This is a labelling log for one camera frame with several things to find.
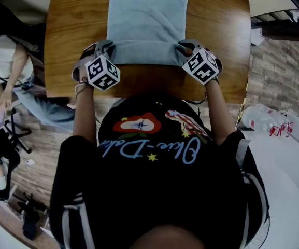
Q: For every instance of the person's left forearm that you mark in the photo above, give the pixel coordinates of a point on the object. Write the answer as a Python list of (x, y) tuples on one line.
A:
[(84, 118)]

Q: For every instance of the black device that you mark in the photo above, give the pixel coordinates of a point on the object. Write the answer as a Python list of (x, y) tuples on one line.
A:
[(30, 227)]

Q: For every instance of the white table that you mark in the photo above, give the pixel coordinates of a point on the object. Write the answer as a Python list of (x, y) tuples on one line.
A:
[(289, 191)]

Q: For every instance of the yellow black striped tape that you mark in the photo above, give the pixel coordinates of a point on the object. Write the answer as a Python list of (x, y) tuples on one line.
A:
[(242, 108)]

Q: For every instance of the wrapped pack of water bottles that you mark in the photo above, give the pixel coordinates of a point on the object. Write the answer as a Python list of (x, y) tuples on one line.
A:
[(258, 119)]

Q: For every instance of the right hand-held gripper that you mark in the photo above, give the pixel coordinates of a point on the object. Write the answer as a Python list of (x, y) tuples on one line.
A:
[(201, 69)]

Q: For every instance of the black office chair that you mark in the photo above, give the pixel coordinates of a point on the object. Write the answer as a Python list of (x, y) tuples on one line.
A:
[(9, 17)]

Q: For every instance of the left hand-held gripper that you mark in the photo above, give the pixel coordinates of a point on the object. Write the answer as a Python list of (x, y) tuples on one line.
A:
[(101, 74)]

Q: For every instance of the black swivel chair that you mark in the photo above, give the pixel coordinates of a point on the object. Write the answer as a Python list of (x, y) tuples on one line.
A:
[(9, 159)]

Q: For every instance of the person's right forearm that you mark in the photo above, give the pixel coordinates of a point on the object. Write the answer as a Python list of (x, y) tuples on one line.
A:
[(219, 113)]

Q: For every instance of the brown shoulder bag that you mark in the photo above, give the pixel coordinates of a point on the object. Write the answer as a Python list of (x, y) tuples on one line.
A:
[(37, 69)]

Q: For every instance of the person's black printed shirt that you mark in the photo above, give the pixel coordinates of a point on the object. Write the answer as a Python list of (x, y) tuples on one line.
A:
[(151, 191)]

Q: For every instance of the wooden table with black legs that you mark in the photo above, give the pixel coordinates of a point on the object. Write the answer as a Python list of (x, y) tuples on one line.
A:
[(69, 35)]

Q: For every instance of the black standing fan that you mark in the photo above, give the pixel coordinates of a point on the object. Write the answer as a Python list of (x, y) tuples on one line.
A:
[(264, 237)]

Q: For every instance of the light blue towel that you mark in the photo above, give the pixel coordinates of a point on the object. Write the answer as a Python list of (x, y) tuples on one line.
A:
[(146, 14)]

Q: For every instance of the black metal bed frame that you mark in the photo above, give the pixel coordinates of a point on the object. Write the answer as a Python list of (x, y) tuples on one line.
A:
[(286, 32)]

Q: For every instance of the small white box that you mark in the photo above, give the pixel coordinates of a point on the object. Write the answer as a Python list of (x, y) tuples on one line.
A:
[(256, 36)]

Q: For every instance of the small white adapter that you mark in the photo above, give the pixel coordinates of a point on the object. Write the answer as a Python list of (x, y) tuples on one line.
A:
[(30, 162)]

